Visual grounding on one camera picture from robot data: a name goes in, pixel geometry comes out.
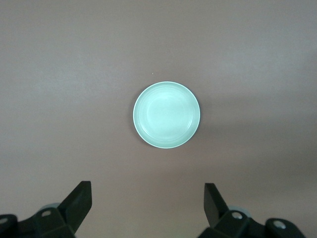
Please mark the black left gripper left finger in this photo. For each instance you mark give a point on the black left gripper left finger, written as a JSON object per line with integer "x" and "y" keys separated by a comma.
{"x": 74, "y": 205}

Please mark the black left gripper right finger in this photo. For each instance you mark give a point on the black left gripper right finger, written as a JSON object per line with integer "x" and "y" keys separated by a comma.
{"x": 215, "y": 208}

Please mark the pale green round plate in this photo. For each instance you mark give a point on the pale green round plate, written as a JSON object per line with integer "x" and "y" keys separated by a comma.
{"x": 166, "y": 115}

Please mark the brown table cover mat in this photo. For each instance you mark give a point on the brown table cover mat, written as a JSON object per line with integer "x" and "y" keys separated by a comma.
{"x": 74, "y": 99}

